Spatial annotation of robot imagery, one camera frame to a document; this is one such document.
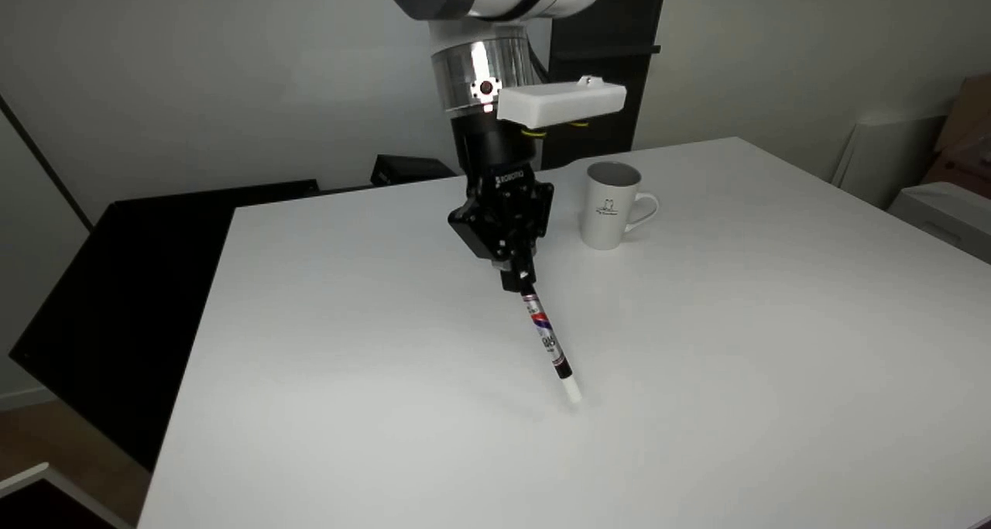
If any black box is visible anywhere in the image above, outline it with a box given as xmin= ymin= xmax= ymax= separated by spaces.
xmin=370 ymin=154 xmax=458 ymax=188

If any white furniture edge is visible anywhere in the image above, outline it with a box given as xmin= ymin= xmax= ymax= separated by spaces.
xmin=0 ymin=461 xmax=134 ymax=529

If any white mug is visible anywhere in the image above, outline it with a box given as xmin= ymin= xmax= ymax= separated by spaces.
xmin=581 ymin=161 xmax=660 ymax=251

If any white box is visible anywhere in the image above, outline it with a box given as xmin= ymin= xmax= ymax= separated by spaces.
xmin=886 ymin=181 xmax=991 ymax=266

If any white board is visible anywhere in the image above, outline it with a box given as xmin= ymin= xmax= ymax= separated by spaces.
xmin=832 ymin=114 xmax=950 ymax=210

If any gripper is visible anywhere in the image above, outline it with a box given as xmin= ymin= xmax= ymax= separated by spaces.
xmin=447 ymin=114 xmax=556 ymax=294

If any black and white marker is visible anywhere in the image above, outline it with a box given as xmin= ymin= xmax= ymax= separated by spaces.
xmin=520 ymin=284 xmax=582 ymax=405

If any black table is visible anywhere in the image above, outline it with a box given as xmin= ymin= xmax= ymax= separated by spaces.
xmin=9 ymin=178 xmax=321 ymax=472

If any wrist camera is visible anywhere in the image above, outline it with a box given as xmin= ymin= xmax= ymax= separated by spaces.
xmin=495 ymin=75 xmax=628 ymax=125

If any stack of cardboard boxes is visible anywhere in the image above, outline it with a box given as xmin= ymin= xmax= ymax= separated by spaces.
xmin=921 ymin=72 xmax=991 ymax=191

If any tall black panel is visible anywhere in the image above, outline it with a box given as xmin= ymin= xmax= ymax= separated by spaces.
xmin=540 ymin=0 xmax=671 ymax=170

